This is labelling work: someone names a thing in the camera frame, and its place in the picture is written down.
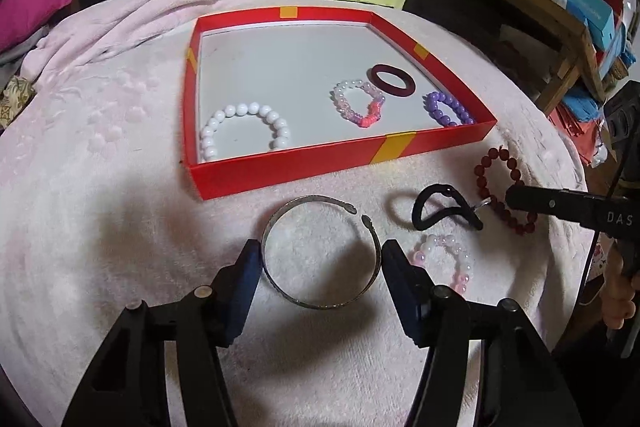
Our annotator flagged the pale pink bead bracelet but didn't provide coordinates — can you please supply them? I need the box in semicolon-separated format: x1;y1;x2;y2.
412;233;474;296

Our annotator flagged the silver metal bangle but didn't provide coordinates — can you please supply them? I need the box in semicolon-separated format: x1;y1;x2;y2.
260;194;382;311

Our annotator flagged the black hair tie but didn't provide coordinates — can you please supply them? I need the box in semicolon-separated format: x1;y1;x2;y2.
410;182;485;232

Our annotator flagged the red bead bracelet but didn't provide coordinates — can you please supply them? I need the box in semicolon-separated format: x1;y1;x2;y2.
472;146;539;237

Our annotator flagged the white pearl bead bracelet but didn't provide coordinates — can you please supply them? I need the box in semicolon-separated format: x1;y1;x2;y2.
198;100;292;163

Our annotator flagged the pink purple bead bracelet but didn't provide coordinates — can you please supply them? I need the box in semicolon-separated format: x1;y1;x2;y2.
328;79;388;129

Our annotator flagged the dark maroon ring bangle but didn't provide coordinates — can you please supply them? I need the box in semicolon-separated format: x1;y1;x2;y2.
368;64;416;98

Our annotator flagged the person's right hand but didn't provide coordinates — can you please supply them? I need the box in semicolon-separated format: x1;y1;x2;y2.
600;246;639;331

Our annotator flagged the pink fleece blanket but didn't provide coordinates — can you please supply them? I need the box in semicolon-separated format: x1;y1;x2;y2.
1;9;585;426

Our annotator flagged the red cardboard box tray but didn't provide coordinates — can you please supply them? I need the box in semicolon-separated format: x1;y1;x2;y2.
182;6;496;199

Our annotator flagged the beige patterned cloth piece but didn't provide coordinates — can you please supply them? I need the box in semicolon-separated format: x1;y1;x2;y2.
0;76;36;131

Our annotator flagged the grey bed sheet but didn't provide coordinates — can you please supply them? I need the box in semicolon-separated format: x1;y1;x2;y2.
0;25;50;92

